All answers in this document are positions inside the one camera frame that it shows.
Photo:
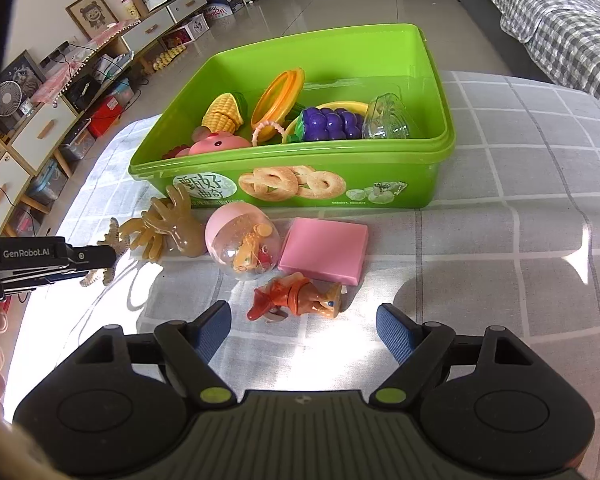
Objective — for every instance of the purple toy grapes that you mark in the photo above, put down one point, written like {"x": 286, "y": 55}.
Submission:
{"x": 330, "y": 122}

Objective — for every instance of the pink lace cloth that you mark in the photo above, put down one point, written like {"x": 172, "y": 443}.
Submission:
{"x": 60, "y": 80}

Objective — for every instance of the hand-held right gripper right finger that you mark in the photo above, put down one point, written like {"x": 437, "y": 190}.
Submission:
{"x": 395, "y": 332}

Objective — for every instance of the row of yellow toys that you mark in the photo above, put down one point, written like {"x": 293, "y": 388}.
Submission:
{"x": 167, "y": 59}

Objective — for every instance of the grey checked tablecloth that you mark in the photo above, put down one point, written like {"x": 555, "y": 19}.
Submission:
{"x": 505, "y": 185}

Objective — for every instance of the person's left forearm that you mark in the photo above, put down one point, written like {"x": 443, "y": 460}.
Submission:
{"x": 10, "y": 452}

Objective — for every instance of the toy corn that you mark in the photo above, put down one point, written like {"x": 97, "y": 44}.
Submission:
{"x": 220, "y": 115}

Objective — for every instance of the clear storage bin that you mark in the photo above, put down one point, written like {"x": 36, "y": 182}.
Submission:
{"x": 47, "y": 182}

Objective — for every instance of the orange fox figure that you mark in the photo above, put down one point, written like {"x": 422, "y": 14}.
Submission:
{"x": 290, "y": 297}

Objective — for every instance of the clear plastic cup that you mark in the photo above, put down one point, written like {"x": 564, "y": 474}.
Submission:
{"x": 387, "y": 120}

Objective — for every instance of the dark grey sofa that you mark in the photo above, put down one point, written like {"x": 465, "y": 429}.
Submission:
{"x": 480, "y": 20}

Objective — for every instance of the pink pig toy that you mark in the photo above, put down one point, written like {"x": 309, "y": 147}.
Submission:
{"x": 215, "y": 144}

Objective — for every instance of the tan rubber hand toy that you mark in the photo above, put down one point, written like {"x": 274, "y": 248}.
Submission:
{"x": 180, "y": 232}

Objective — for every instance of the green plastic box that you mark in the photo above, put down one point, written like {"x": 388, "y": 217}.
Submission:
{"x": 430, "y": 175}

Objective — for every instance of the white desk fan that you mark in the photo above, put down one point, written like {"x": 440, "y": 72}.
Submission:
{"x": 7, "y": 97}

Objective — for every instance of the pink clear capsule ball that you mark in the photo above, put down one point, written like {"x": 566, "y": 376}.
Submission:
{"x": 240, "y": 230}

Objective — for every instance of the orange yellow toy bowl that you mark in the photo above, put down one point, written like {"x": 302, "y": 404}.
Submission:
{"x": 266, "y": 91}

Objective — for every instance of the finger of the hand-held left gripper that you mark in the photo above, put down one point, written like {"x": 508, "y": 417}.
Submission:
{"x": 92, "y": 257}

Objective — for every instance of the blue white carton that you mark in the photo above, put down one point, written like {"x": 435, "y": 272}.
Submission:
{"x": 225, "y": 5}

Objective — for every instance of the cream spiky rubber toy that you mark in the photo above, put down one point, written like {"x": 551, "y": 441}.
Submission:
{"x": 117, "y": 237}

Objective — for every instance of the framed cartoon picture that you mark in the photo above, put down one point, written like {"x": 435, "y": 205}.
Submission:
{"x": 87, "y": 15}

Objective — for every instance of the plaid sofa cover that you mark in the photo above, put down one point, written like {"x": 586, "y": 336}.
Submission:
{"x": 570, "y": 25}

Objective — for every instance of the black device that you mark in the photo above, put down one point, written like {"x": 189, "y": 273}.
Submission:
{"x": 87, "y": 92}

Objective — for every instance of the pink block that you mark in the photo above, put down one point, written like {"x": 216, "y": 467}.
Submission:
{"x": 325, "y": 247}

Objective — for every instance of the dark framed picture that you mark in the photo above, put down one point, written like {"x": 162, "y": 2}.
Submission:
{"x": 22, "y": 72}

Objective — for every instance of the white red carton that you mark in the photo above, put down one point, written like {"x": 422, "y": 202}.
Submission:
{"x": 187, "y": 27}

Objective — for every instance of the white wooden cabinet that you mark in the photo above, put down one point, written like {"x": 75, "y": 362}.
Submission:
{"x": 35, "y": 135}

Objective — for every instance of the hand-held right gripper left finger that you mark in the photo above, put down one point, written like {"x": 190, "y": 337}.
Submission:
{"x": 212, "y": 335}

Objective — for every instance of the red storage box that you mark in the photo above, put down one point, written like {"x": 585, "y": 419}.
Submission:
{"x": 105, "y": 117}

